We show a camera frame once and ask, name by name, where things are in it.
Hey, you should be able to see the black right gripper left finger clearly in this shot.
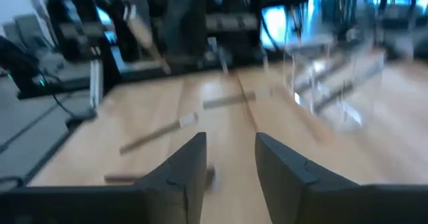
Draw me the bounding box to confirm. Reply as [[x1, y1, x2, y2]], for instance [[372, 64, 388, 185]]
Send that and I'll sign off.
[[133, 132, 207, 224]]

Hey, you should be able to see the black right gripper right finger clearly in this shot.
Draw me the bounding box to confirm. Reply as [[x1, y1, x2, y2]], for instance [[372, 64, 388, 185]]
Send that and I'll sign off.
[[255, 132, 360, 224]]

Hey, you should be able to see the black fan makeup brush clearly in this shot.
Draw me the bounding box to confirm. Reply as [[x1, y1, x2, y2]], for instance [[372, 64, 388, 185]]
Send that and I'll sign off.
[[118, 112, 200, 156]]

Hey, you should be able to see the thin black makeup brush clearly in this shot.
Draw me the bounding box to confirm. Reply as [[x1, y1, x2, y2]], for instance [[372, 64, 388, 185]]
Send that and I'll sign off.
[[202, 87, 280, 110]]

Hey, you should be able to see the clear acrylic brush holder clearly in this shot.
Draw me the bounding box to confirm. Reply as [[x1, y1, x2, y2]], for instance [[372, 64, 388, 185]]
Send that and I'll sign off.
[[282, 33, 387, 131]]

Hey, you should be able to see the blue screen monitor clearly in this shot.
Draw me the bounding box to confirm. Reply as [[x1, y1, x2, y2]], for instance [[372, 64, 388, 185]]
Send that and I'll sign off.
[[259, 3, 304, 49]]

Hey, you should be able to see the black device with green lights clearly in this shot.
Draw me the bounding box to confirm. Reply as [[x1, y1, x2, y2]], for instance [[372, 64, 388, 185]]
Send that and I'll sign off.
[[0, 35, 46, 100]]

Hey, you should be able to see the silver metal post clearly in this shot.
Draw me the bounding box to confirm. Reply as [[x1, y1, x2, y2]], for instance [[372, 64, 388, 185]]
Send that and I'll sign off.
[[88, 57, 104, 108]]

